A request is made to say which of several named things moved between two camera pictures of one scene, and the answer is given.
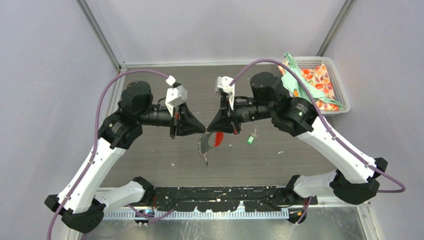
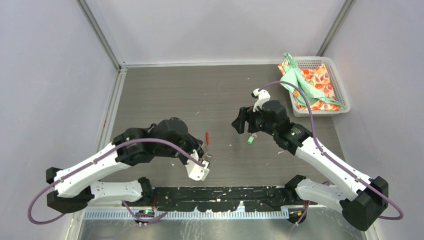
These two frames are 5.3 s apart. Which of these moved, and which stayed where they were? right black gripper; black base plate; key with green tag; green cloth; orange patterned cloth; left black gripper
Moved: right black gripper; left black gripper
Stayed: green cloth; black base plate; orange patterned cloth; key with green tag
